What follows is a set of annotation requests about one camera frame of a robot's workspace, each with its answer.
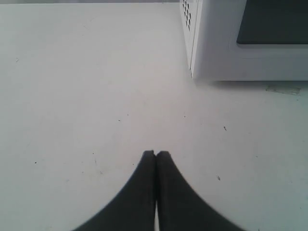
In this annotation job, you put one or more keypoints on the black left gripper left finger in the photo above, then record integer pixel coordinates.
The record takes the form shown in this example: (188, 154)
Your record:
(133, 208)

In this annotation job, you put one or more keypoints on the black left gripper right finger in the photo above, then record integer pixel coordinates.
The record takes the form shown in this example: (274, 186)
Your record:
(180, 208)

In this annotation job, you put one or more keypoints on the white microwave door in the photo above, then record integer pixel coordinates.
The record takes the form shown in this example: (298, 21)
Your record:
(251, 40)

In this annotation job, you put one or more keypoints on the white microwave oven body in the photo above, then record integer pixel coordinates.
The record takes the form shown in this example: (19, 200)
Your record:
(188, 13)

